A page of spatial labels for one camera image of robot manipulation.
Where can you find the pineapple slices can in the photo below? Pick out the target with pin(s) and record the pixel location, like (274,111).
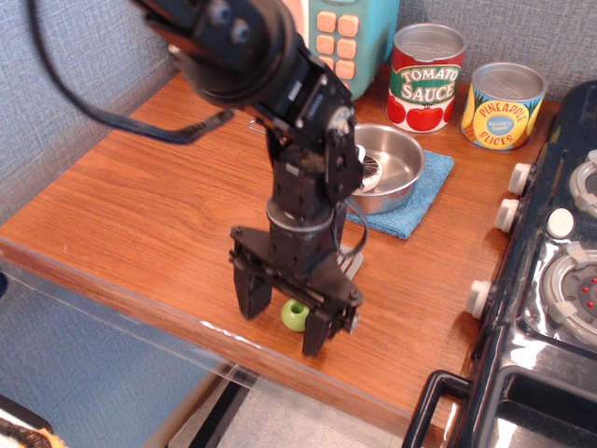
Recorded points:
(502,105)

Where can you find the teal toy microwave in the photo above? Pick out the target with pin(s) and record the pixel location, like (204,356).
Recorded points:
(353,37)

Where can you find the blue cloth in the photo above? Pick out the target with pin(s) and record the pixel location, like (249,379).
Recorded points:
(403,221)

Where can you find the black toy stove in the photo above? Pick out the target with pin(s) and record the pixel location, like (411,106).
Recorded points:
(533,382)

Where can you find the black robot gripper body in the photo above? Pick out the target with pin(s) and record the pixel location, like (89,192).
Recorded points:
(300,258)

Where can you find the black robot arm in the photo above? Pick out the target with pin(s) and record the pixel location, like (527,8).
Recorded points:
(247,55)

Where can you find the green handled grey spatula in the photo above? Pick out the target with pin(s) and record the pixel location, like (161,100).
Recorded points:
(294,313)

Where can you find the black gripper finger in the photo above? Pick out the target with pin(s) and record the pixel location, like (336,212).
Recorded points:
(253,290)
(320,326)

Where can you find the white toy mushroom slice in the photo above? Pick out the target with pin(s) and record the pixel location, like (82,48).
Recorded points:
(372,174)

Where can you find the tomato sauce can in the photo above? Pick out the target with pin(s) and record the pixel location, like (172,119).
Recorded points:
(425,72)

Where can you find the silver metal pot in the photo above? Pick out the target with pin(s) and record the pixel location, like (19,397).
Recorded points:
(392,177)

